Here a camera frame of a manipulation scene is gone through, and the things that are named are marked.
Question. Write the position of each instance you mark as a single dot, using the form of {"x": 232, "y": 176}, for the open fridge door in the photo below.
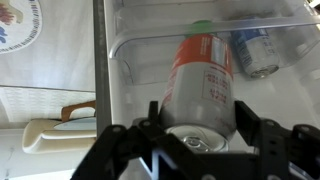
{"x": 135, "y": 44}

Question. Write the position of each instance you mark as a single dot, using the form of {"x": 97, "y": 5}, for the cream sofa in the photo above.
{"x": 40, "y": 136}

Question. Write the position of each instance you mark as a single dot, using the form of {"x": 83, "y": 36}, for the silver and orange can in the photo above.
{"x": 198, "y": 105}

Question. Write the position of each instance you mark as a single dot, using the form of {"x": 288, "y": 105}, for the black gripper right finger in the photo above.
{"x": 280, "y": 149}

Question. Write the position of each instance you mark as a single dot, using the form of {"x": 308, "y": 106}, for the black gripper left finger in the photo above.
{"x": 110, "y": 155}

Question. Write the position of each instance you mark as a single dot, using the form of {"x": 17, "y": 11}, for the blue and white can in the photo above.
{"x": 256, "y": 52}

